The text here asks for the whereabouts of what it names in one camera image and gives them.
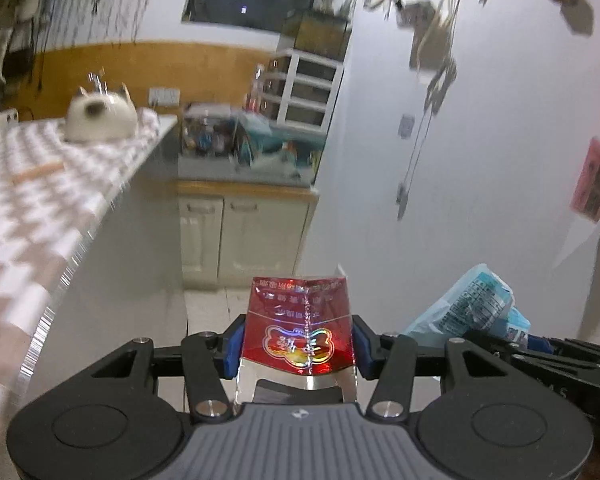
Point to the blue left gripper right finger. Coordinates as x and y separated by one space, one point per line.
391 363

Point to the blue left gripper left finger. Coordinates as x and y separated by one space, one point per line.
208 358

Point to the red cigarette pack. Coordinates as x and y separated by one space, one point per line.
297 346

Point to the light blue snack packet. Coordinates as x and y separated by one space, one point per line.
479 300

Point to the cream floor cabinet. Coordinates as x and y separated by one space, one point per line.
234 231

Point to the pink QR code card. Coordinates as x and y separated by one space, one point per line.
586 196

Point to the teal storage box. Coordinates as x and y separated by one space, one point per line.
263 149

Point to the clear storage box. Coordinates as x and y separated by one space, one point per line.
208 130

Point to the checkered tablecloth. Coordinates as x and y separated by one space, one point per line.
45 225

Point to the white cat-shaped ceramic pot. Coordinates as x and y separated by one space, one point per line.
100 115

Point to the white power strip outlet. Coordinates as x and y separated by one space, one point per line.
164 97

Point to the white drawer organizer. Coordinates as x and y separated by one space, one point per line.
299 90

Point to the glass fish tank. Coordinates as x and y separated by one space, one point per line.
325 35

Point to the white macrame wall hanging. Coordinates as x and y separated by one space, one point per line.
72 23

